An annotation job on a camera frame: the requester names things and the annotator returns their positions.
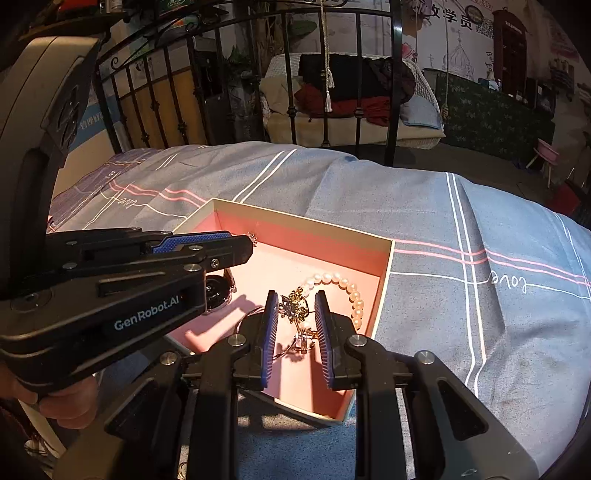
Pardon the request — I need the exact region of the black garment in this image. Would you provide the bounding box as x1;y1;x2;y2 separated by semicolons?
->
298;53;416;106

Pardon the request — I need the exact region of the gold flower brooch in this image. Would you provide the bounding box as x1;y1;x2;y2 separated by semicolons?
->
278;286;319;325

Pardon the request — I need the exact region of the pink stool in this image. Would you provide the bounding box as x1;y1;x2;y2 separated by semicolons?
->
526;137;560;188

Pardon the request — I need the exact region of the red garment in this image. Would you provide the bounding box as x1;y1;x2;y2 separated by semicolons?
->
294;85;403;128

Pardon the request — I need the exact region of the brown strap wristwatch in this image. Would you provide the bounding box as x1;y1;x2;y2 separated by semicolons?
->
182;270;259;352

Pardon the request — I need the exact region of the box with pink inside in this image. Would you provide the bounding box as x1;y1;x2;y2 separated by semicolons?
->
163;198;397;426

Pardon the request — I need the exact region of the hanging tassel cord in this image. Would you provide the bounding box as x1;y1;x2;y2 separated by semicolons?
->
320;0;336;114

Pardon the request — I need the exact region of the blue wall poster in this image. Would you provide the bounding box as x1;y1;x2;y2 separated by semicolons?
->
69;99;122;160

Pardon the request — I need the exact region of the black metal bed frame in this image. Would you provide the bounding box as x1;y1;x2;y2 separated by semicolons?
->
95;0;403;168

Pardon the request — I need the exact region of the white armchair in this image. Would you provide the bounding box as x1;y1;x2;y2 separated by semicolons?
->
259;53;447;149

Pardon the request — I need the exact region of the pearl bracelet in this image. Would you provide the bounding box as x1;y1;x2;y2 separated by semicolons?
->
299;271;366;331

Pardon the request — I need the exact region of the red container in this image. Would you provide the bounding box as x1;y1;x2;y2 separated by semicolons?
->
551;180;588;219

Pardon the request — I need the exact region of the green patterned counter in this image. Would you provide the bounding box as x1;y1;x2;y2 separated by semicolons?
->
434;69;556;161

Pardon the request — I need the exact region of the person's left hand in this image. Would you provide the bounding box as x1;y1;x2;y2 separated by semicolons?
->
0;362;100;431

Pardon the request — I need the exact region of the orange wooden board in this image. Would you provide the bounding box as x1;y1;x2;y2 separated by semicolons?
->
122;69;208;151

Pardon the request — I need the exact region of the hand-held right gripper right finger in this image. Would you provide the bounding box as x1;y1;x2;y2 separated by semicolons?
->
314;291;542;480

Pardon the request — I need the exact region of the light blue cushion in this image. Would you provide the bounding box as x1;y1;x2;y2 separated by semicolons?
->
399;95;445;131

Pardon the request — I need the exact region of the large printed wall banner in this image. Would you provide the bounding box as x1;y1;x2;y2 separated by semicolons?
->
399;0;591;95

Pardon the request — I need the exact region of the blue plaid bedsheet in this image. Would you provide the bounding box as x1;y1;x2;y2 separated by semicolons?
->
46;141;591;480

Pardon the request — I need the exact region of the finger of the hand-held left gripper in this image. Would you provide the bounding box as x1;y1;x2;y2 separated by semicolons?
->
45;236;256;297
46;227;234;260

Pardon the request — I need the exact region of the hanging rope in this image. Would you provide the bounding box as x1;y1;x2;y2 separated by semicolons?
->
440;0;452;120

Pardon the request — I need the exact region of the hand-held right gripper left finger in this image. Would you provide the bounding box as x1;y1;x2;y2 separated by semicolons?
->
55;290;282;480

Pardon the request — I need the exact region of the red telephone booth cabinet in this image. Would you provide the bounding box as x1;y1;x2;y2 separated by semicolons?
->
492;9;530;99

